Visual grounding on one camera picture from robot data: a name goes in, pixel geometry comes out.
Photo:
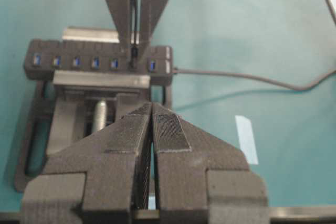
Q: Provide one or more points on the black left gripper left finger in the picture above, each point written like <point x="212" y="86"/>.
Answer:
<point x="99" y="179"/>

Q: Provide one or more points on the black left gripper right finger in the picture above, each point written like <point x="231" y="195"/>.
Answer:
<point x="200" y="178"/>

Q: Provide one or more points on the black USB hub blue ports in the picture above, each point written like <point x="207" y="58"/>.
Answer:
<point x="42" y="65"/>

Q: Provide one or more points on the black USB hub outer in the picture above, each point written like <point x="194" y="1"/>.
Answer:
<point x="72" y="48"/>

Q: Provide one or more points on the blue tape front strip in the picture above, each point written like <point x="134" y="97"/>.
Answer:
<point x="246" y="139"/>

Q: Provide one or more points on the black bench vise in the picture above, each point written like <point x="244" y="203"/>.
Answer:
<point x="67" y="102"/>

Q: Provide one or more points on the silver vise screw handle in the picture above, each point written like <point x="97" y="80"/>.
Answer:
<point x="100" y="116"/>

